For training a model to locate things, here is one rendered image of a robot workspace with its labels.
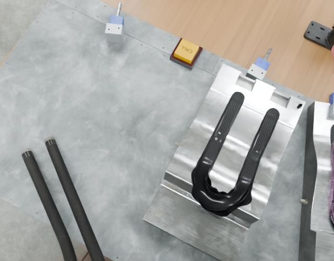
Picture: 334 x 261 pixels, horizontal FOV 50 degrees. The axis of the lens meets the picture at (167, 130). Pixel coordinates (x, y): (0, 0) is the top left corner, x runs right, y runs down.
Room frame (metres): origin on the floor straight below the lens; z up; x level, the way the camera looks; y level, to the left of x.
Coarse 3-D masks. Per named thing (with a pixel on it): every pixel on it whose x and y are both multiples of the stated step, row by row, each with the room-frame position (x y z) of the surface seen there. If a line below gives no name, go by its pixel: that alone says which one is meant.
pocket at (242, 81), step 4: (240, 76) 0.50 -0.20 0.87; (244, 76) 0.50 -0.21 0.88; (236, 80) 0.49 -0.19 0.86; (240, 80) 0.49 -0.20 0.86; (244, 80) 0.49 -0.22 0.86; (248, 80) 0.49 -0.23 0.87; (252, 80) 0.49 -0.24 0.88; (236, 84) 0.47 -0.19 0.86; (240, 84) 0.47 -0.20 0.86; (244, 84) 0.48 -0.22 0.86; (248, 84) 0.48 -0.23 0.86; (252, 84) 0.48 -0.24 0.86; (244, 88) 0.46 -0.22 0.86; (248, 88) 0.47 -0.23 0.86; (252, 88) 0.47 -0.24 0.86
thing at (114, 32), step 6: (120, 6) 0.73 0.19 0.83; (114, 18) 0.68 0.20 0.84; (120, 18) 0.68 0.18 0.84; (108, 24) 0.64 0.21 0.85; (114, 24) 0.65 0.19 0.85; (120, 24) 0.65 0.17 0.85; (108, 30) 0.62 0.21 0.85; (114, 30) 0.63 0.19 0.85; (120, 30) 0.63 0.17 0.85; (108, 36) 0.61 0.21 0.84; (114, 36) 0.61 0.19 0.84; (120, 36) 0.61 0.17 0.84; (114, 42) 0.61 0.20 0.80; (120, 42) 0.61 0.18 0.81
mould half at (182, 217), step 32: (224, 64) 0.52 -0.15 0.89; (224, 96) 0.42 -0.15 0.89; (256, 96) 0.43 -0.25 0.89; (192, 128) 0.32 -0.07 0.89; (256, 128) 0.33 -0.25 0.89; (288, 128) 0.34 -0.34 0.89; (192, 160) 0.22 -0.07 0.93; (224, 160) 0.23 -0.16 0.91; (160, 192) 0.14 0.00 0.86; (256, 192) 0.15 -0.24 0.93; (160, 224) 0.05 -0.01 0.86; (192, 224) 0.06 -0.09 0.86; (224, 224) 0.07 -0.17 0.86; (224, 256) -0.01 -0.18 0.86
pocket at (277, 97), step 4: (276, 92) 0.45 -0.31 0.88; (272, 96) 0.45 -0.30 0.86; (276, 96) 0.45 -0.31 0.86; (280, 96) 0.45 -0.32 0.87; (284, 96) 0.44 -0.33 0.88; (288, 96) 0.44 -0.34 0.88; (272, 100) 0.43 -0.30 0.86; (276, 100) 0.43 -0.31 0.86; (280, 100) 0.43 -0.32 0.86; (284, 100) 0.44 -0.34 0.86; (288, 100) 0.43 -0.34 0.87; (280, 104) 0.42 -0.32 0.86; (284, 104) 0.42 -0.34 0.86
